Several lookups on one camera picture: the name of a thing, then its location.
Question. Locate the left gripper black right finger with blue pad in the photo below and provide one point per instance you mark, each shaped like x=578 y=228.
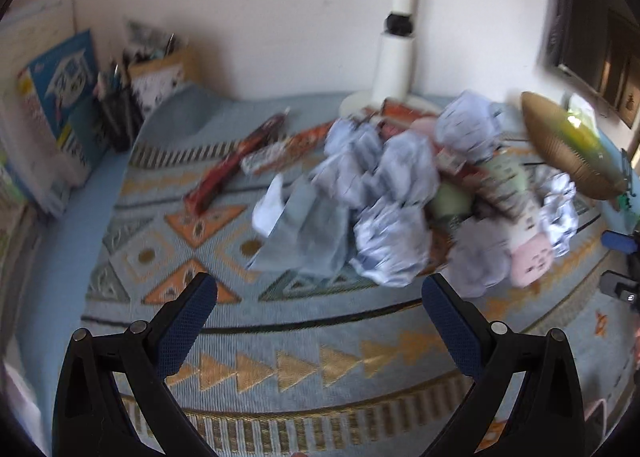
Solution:
x=547 y=418

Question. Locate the white desk lamp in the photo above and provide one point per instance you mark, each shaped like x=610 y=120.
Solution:
x=394 y=68

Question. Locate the orange anime snack wrapper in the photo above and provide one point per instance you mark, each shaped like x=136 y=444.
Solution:
x=284 y=152

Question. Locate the brown woven basket bowl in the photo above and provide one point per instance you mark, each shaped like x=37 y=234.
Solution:
x=566 y=144

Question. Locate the black mesh pen holder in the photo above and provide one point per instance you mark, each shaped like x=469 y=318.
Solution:
x=119 y=111

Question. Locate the blue cover book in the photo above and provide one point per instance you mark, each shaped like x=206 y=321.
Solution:
x=56 y=91

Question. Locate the crumpled paper in bowl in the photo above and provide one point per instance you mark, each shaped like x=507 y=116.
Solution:
x=470 y=126

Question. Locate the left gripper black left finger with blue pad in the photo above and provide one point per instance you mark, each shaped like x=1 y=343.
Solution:
x=89 y=416

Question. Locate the dark red long snack box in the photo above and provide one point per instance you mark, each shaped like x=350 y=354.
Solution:
x=198 y=200

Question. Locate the three-ball plush dango toy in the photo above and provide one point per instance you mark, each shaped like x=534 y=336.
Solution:
x=530 y=249

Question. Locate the wooden organizer box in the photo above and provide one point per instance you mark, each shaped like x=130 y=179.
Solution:
x=155 y=80

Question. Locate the patterned blue orange rug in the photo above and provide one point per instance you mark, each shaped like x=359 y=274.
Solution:
x=333 y=367

